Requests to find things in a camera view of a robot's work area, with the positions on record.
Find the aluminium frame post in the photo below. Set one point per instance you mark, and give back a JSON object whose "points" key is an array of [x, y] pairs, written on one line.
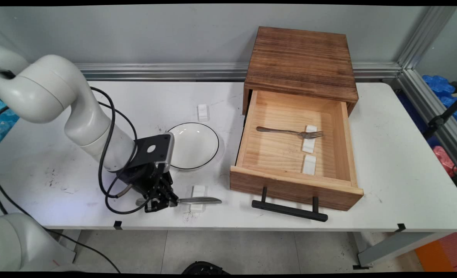
{"points": [[425, 34]]}

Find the silver table knife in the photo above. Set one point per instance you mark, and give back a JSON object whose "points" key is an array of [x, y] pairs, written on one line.
{"points": [[199, 200]]}

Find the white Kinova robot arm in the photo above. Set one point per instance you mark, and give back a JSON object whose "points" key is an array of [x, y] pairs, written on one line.
{"points": [[50, 88]]}

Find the blue foam padding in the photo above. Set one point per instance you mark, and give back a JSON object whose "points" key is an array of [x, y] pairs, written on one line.
{"points": [[2, 123], [439, 85]]}

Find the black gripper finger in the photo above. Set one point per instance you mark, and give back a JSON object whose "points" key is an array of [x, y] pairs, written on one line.
{"points": [[171, 195], [157, 205]]}

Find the black round floor object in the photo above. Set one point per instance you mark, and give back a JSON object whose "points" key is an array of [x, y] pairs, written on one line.
{"points": [[203, 268]]}

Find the light wooden drawer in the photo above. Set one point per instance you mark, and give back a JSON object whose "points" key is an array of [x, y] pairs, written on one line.
{"points": [[282, 154]]}

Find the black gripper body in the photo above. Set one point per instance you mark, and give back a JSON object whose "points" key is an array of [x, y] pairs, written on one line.
{"points": [[145, 179]]}

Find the dark wooden cabinet shell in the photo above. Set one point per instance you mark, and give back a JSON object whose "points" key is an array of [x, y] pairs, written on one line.
{"points": [[301, 58]]}

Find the pink foam piece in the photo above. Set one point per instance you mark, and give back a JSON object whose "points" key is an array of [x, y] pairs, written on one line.
{"points": [[444, 158]]}

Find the white cutlery rest block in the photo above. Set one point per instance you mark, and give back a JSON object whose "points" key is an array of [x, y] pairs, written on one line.
{"points": [[198, 190], [309, 165], [308, 146], [203, 112]]}

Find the black tripod stand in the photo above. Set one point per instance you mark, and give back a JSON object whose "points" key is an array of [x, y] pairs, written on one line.
{"points": [[437, 121]]}

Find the grey table leg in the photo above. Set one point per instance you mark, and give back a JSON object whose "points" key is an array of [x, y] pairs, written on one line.
{"points": [[72, 243], [398, 247]]}

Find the orange box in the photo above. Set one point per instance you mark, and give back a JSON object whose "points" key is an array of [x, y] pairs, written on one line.
{"points": [[444, 251]]}

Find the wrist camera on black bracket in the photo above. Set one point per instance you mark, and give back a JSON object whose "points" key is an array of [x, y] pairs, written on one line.
{"points": [[155, 148]]}

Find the long aluminium frame rail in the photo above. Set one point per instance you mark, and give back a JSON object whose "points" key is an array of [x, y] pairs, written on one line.
{"points": [[155, 71]]}

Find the black table edge clip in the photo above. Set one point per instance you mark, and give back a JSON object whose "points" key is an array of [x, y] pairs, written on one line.
{"points": [[401, 227], [118, 224]]}

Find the white plate with black rim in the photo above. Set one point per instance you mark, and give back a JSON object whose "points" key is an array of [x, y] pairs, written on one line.
{"points": [[197, 144]]}

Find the silver fork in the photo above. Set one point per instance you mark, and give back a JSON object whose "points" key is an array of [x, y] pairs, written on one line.
{"points": [[282, 131]]}

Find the short aluminium frame rail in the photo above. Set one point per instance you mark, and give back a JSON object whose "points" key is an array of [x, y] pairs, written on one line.
{"points": [[433, 112]]}

